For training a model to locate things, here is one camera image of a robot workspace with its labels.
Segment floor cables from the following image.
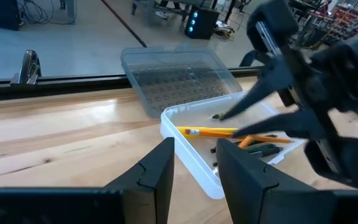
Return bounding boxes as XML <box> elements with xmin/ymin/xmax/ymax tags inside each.
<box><xmin>17</xmin><ymin>0</ymin><xmax>77</xmax><ymax>26</ymax></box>

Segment clear plastic supply box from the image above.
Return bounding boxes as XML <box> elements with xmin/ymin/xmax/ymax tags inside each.
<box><xmin>120</xmin><ymin>46</ymin><xmax>306</xmax><ymax>200</ymax></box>

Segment black computer tower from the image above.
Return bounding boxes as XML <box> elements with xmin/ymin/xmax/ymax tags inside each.
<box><xmin>184</xmin><ymin>6</ymin><xmax>221</xmax><ymax>40</ymax></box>

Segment red storage bin shelf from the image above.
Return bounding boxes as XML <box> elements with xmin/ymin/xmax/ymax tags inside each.
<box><xmin>321</xmin><ymin>4</ymin><xmax>358</xmax><ymax>44</ymax></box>

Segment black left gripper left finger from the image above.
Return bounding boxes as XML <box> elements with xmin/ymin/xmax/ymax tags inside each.
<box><xmin>0</xmin><ymin>136</ymin><xmax>175</xmax><ymax>224</ymax></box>

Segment teal green crayon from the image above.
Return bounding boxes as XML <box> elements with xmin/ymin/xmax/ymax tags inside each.
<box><xmin>249</xmin><ymin>146</ymin><xmax>283</xmax><ymax>158</ymax></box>

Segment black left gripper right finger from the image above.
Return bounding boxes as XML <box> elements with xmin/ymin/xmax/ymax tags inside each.
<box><xmin>216</xmin><ymin>138</ymin><xmax>358</xmax><ymax>224</ymax></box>

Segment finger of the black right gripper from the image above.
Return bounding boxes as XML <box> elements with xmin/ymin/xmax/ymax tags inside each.
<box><xmin>232</xmin><ymin>108</ymin><xmax>326</xmax><ymax>140</ymax></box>
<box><xmin>218</xmin><ymin>55</ymin><xmax>293</xmax><ymax>121</ymax></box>

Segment orange pencil with eraser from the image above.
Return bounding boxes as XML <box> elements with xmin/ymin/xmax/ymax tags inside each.
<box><xmin>185</xmin><ymin>128</ymin><xmax>292</xmax><ymax>144</ymax></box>

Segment silver metal clamp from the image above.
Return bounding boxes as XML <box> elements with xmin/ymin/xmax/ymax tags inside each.
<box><xmin>10</xmin><ymin>49</ymin><xmax>42</xmax><ymax>85</ymax></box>

